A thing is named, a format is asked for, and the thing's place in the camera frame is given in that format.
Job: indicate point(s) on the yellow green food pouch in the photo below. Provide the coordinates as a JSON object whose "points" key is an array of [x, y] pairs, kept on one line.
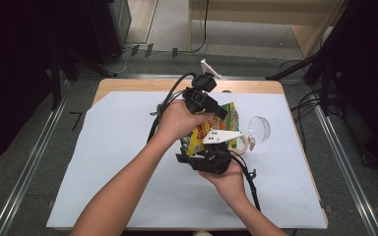
{"points": [[229, 119]]}

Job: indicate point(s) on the black cabinet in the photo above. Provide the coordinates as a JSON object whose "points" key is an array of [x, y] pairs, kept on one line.
{"points": [[108, 29]]}

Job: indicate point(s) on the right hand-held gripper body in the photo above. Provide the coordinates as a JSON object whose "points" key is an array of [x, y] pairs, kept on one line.
{"points": [[213, 160]]}

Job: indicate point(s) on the person's left hand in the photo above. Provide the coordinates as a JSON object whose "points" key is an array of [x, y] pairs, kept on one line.
{"points": [[175, 123]]}

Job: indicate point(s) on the metal floor rail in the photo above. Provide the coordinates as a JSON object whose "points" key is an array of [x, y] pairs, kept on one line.
{"points": [[138, 76], [26, 170], [347, 164]]}

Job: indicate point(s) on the black stand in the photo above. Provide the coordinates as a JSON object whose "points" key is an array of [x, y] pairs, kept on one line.
{"points": [[325, 59], [56, 82]]}

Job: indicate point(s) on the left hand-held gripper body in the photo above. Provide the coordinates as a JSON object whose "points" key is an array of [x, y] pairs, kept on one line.
{"points": [[198, 98]]}

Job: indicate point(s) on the black floor bracket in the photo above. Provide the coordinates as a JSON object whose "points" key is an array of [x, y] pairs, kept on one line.
{"points": [[135, 50], [149, 50], [175, 52]]}

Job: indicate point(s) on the person's right hand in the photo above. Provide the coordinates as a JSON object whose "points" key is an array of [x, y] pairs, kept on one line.
{"points": [[229, 183]]}

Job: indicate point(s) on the light wooden cabinet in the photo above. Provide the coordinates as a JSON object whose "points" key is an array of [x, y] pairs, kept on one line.
{"points": [[262, 13]]}

